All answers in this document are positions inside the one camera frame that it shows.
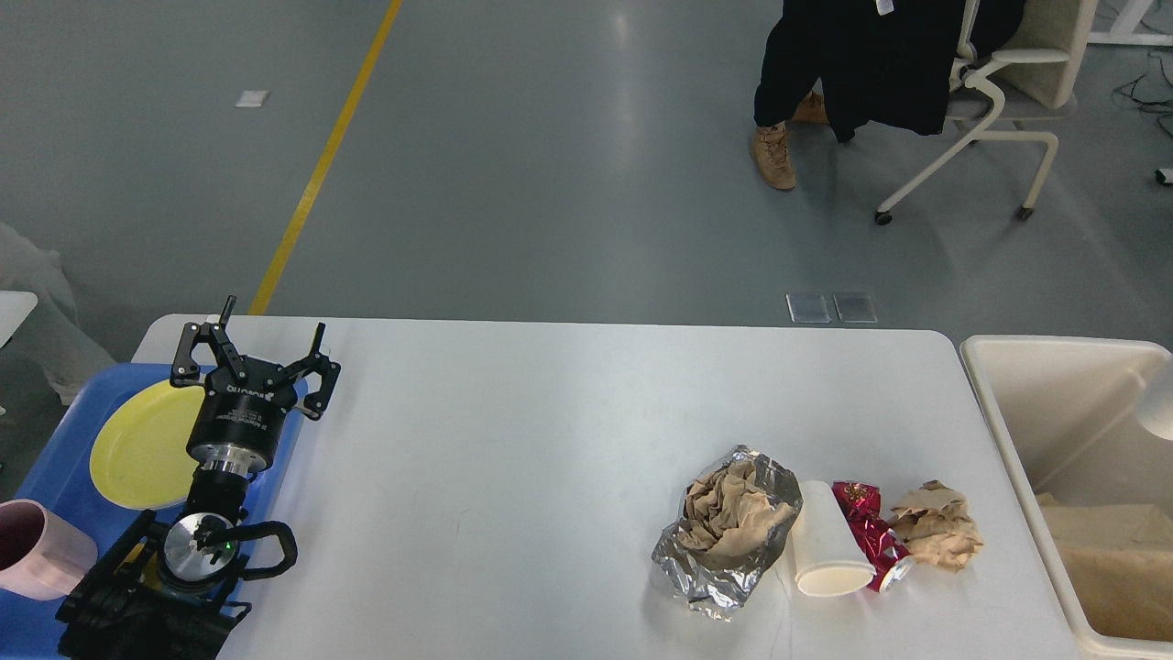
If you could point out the blue plastic tray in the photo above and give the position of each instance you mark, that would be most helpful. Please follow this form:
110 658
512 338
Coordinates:
61 480

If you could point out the white side table left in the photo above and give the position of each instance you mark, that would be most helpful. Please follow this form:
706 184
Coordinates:
16 306

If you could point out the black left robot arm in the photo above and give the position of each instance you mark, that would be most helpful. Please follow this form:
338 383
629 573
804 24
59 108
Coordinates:
164 590

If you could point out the person in white trousers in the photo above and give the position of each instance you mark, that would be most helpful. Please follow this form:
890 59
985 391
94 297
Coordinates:
51 336

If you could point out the white desk leg background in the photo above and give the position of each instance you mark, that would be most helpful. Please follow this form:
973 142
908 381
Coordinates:
1125 28

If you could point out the white office chair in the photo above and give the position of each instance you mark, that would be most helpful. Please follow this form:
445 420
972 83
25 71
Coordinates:
994 97

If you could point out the white paper cup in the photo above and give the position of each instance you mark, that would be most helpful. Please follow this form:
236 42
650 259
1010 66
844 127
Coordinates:
1153 410
828 561

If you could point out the black jacket on chair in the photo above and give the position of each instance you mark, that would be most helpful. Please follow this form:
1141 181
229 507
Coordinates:
892 69

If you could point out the white plastic bin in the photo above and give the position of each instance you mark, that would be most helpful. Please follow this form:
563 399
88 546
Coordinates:
1061 411

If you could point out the person in black trousers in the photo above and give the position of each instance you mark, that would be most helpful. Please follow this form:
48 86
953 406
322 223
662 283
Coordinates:
788 75

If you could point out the floor outlet plates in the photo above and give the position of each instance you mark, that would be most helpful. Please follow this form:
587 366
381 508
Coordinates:
846 307

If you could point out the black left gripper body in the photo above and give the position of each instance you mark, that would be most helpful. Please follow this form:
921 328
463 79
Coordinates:
241 425

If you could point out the yellow plastic plate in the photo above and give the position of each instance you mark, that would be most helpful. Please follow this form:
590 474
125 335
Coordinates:
139 459

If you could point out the small crumpled brown paper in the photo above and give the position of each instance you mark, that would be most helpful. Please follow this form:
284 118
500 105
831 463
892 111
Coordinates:
934 524

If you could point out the red snack wrapper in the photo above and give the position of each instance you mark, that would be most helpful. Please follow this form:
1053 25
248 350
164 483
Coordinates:
861 505

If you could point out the aluminium foil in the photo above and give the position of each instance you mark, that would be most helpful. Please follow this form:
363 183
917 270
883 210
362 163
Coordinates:
714 587

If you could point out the pink mug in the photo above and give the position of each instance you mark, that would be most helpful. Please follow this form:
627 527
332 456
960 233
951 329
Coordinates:
42 556

